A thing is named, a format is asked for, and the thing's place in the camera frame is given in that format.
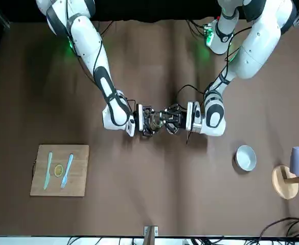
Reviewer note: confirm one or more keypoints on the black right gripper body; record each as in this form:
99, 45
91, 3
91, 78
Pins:
146, 120

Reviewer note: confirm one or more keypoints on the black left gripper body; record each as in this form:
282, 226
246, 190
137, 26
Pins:
182, 120

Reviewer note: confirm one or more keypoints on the pale green plastic spoon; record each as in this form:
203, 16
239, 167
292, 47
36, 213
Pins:
160, 124

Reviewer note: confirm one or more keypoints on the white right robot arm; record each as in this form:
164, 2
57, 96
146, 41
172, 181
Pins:
88, 43

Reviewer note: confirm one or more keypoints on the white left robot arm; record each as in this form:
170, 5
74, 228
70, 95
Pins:
254, 51

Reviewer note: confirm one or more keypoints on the white round bowl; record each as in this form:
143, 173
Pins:
245, 157

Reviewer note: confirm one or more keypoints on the wooden cutting board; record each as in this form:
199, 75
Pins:
80, 173

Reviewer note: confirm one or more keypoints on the light blue plastic fork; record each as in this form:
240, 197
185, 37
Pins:
67, 171

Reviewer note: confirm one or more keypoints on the yellow lemon slice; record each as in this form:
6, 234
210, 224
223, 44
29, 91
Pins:
58, 170

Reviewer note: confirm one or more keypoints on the pale green plastic knife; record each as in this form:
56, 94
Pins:
48, 171

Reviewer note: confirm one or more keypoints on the wooden mug stand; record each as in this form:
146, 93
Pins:
283, 183

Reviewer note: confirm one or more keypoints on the purple cup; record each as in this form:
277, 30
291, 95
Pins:
298, 162

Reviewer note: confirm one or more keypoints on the aluminium profile post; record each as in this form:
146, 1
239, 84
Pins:
150, 236

